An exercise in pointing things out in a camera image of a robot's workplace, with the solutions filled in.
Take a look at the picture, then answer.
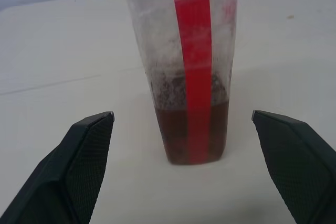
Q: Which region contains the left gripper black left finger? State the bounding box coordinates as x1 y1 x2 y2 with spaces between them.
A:
0 111 116 224

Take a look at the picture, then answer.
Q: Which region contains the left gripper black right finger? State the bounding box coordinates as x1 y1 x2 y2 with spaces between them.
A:
250 109 336 224

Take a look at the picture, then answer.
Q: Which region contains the bottle with red liquid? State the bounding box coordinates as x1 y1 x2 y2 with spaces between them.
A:
119 0 240 167

